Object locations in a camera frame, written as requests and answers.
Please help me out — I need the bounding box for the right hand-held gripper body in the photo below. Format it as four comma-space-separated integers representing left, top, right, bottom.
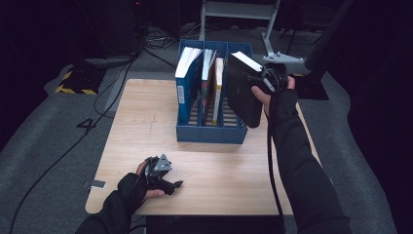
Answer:
249, 52, 305, 96

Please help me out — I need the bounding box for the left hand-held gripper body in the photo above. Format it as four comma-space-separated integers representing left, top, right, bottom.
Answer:
143, 153, 173, 187

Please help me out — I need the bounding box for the black book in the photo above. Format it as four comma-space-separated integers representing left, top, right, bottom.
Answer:
226, 51, 265, 130

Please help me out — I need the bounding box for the yellow book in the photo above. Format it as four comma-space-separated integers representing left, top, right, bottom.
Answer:
211, 57, 226, 127

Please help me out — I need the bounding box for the red illustrated book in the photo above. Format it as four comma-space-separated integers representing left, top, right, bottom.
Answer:
201, 48, 218, 116

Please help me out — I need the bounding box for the blue plastic file rack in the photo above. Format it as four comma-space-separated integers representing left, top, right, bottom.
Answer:
174, 38, 255, 145

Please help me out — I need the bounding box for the blue book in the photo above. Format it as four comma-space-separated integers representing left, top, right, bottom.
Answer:
174, 46, 205, 126

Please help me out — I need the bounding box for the person's right hand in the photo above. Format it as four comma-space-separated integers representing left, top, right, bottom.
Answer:
251, 75, 299, 118

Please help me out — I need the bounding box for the person's left hand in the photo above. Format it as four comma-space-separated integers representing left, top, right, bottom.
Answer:
117, 160, 167, 213

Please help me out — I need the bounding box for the black stand with pole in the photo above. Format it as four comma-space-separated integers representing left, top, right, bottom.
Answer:
285, 0, 356, 101

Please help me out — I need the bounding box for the grey floor tag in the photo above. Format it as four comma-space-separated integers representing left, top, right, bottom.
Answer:
82, 178, 107, 190

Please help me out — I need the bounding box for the white metal stand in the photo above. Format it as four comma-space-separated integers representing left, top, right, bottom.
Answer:
198, 0, 282, 61

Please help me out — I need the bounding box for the black yellow striped base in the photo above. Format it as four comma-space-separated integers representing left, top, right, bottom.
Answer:
54, 64, 108, 96

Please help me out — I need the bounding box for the left hand-held gripper cable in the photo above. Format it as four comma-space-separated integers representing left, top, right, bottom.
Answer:
129, 222, 148, 233

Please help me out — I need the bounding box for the hand-held gripper cable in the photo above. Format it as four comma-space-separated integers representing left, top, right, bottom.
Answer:
265, 92, 287, 234
129, 222, 148, 233

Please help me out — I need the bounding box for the right hand-held gripper cable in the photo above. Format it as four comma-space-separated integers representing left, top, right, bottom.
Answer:
265, 92, 287, 234

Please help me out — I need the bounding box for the long black floor cable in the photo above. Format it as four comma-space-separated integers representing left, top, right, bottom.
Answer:
9, 59, 135, 234

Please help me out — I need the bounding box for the bundle of floor cables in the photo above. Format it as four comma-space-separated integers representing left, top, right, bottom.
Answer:
142, 27, 203, 55

